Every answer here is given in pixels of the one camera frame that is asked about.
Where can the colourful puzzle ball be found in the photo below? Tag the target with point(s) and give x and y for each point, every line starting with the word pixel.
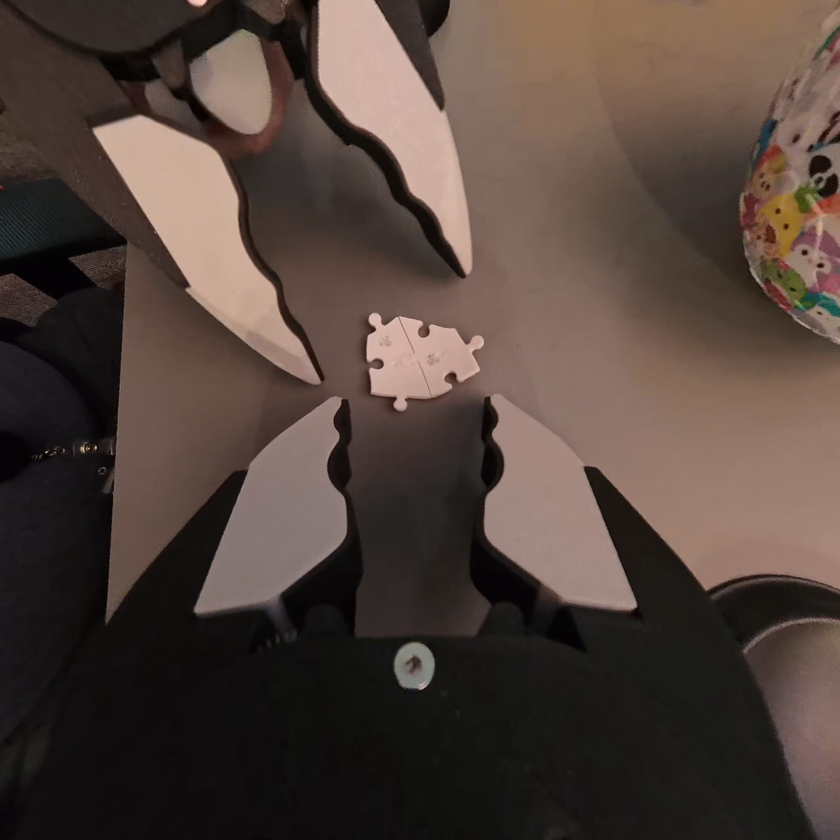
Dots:
pixel 800 216

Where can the black round ball stand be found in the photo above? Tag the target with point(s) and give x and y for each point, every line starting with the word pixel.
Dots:
pixel 774 590

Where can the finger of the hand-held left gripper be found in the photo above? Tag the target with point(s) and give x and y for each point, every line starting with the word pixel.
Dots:
pixel 387 85
pixel 197 229

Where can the dark teal chair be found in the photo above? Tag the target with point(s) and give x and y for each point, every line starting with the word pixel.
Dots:
pixel 52 216

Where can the person's dark trousers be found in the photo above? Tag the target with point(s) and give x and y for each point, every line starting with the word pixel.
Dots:
pixel 46 558

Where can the white puzzle piece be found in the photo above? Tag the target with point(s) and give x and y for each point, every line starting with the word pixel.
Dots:
pixel 390 367
pixel 453 361

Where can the person's left hand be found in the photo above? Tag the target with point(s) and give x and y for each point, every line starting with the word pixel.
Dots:
pixel 282 98

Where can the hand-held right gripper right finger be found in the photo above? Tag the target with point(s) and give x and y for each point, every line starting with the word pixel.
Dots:
pixel 551 525

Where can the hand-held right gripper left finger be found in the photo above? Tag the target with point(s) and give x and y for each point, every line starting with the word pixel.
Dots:
pixel 282 525

